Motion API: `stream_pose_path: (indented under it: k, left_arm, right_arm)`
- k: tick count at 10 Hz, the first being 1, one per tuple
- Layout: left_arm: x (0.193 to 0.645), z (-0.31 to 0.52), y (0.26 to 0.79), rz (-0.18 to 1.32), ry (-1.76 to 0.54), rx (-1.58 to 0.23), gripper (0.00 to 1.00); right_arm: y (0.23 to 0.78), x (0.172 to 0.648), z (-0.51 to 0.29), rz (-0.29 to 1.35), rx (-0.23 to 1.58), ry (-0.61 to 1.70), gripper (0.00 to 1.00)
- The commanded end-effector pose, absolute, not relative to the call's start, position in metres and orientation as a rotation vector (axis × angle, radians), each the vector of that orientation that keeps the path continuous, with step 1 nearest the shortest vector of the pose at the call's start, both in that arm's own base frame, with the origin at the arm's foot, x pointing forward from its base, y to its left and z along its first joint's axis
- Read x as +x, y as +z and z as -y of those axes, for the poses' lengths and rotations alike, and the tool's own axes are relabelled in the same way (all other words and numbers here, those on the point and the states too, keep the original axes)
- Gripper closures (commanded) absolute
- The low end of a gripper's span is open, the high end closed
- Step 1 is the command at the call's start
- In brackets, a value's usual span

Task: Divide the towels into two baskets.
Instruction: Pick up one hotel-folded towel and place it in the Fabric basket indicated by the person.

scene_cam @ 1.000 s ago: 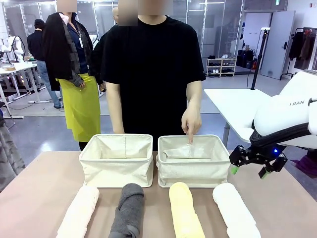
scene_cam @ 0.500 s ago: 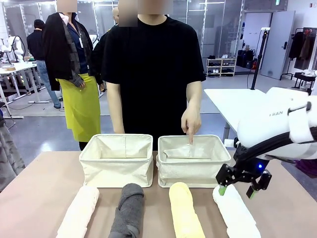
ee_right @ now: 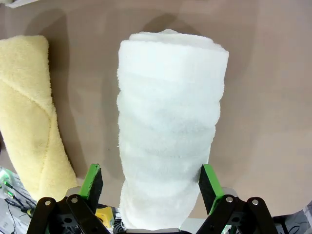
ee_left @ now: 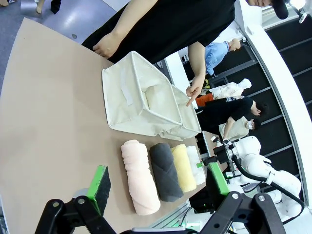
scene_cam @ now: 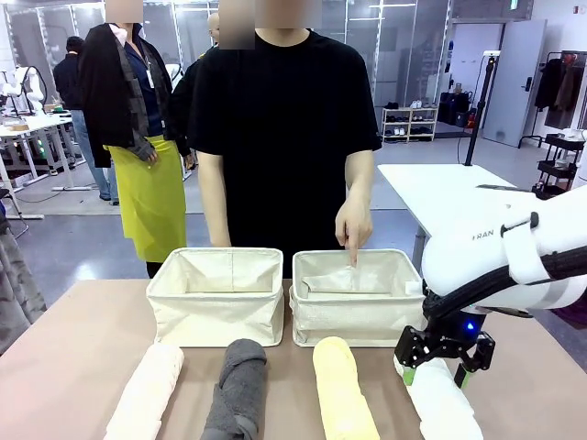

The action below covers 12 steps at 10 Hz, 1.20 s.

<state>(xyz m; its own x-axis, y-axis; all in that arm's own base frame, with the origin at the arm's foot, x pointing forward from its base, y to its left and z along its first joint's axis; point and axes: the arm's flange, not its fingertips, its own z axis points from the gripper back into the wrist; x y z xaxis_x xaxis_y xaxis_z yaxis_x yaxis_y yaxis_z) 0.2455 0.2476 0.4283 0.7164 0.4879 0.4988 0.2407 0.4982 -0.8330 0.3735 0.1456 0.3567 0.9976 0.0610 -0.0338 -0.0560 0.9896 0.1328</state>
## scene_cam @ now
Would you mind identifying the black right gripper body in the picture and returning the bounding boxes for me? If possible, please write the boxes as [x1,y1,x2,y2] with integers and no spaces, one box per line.
[424,313,494,358]

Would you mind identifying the white towel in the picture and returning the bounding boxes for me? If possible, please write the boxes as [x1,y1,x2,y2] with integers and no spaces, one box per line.
[393,355,484,440]

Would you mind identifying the yellow towel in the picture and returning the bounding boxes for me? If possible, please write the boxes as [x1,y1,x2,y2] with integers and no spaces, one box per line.
[312,335,382,440]

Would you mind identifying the grey towel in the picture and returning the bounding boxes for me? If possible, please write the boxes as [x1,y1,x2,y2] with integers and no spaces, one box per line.
[200,338,268,440]

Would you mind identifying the cream towel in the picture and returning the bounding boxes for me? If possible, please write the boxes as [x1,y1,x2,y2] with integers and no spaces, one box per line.
[105,343,186,440]

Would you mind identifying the person's right forearm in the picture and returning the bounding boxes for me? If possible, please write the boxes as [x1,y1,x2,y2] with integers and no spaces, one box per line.
[197,155,233,249]

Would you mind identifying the person's left forearm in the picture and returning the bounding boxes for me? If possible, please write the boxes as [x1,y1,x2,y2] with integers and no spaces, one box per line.
[344,150,378,210]

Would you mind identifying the person's left hand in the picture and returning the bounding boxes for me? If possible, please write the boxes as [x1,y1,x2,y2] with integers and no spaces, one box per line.
[334,197,373,270]

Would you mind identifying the cream fabric basket with label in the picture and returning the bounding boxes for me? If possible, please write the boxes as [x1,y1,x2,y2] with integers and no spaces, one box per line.
[288,248,427,348]

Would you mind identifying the purple cloth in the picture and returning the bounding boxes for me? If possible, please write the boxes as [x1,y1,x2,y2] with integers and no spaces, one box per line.
[552,302,587,329]

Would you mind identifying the white table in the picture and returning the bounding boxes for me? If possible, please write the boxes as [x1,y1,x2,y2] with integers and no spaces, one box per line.
[376,163,528,276]

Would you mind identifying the black utility cart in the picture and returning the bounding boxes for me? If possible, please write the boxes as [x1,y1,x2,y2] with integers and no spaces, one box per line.
[531,132,587,203]

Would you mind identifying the wooden shoe rack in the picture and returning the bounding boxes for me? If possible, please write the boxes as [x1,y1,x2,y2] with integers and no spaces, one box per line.
[382,105,439,143]

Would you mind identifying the black tripod pole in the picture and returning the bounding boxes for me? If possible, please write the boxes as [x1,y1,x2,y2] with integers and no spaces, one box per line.
[463,52,501,167]

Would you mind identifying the black bags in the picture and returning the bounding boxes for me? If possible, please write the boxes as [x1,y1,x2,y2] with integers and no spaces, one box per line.
[439,89,473,127]

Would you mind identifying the grey door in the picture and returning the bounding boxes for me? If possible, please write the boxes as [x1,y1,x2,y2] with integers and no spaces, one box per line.
[483,18,548,148]

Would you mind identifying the person in black t-shirt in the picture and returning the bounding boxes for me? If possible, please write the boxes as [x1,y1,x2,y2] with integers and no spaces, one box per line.
[186,27,383,279]

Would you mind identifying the clothes rack with dark coats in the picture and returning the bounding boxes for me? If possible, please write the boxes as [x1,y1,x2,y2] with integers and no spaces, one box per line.
[534,49,587,150]

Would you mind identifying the yellow apron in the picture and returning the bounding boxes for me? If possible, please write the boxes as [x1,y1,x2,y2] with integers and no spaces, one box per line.
[103,135,188,265]

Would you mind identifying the bald mannequin head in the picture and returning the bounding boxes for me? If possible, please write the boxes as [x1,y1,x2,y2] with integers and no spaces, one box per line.
[206,12,221,47]

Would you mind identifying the mannequin in black jacket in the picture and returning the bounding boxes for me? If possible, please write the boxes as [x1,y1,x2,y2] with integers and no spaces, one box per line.
[77,20,192,279]

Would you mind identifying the grey blanket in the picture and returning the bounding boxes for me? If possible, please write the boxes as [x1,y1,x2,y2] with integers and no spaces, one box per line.
[0,214,47,354]

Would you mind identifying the white background desk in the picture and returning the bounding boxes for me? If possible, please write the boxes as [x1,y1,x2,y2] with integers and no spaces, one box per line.
[0,112,77,219]

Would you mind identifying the person in jeans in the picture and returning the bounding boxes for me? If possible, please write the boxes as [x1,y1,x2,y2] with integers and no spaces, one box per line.
[52,36,120,205]

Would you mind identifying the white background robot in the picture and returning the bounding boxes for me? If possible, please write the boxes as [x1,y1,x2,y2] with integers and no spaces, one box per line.
[0,66,47,116]

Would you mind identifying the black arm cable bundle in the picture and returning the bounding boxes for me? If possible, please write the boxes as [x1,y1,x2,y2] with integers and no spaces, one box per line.
[421,245,587,322]

